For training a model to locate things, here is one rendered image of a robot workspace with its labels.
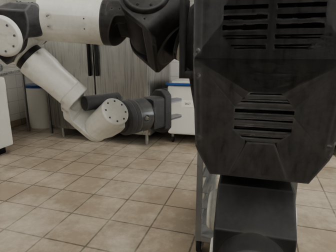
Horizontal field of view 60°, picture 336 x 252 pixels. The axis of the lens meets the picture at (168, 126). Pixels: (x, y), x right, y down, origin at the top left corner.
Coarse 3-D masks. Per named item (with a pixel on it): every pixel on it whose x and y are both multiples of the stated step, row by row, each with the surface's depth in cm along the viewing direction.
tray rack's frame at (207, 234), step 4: (216, 188) 213; (204, 224) 168; (204, 228) 164; (208, 228) 164; (204, 232) 160; (208, 232) 160; (212, 232) 160; (200, 236) 157; (204, 236) 157; (208, 236) 157; (212, 236) 157; (200, 240) 158; (204, 240) 157; (208, 240) 156
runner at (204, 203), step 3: (213, 174) 195; (213, 177) 191; (213, 180) 186; (210, 183) 182; (210, 186) 178; (210, 189) 174; (207, 192) 170; (204, 195) 162; (207, 195) 166; (204, 198) 163; (207, 198) 163; (204, 201) 160; (207, 201) 160; (201, 204) 152; (204, 204) 156; (201, 207) 153; (204, 207) 153
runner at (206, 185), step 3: (210, 174) 173; (207, 177) 169; (210, 177) 169; (204, 180) 158; (207, 180) 165; (210, 180) 165; (204, 183) 158; (207, 183) 161; (204, 186) 157; (207, 186) 157; (204, 189) 154; (207, 189) 154; (204, 192) 150
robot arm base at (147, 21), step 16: (128, 0) 49; (144, 0) 49; (160, 0) 49; (176, 0) 50; (128, 16) 51; (144, 16) 49; (160, 16) 49; (176, 16) 51; (144, 32) 50; (160, 32) 50; (176, 32) 53; (160, 48) 54; (160, 64) 59
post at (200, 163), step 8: (200, 160) 147; (200, 168) 148; (200, 176) 149; (200, 184) 150; (200, 192) 151; (200, 200) 152; (200, 208) 153; (200, 216) 154; (200, 224) 155; (200, 232) 156
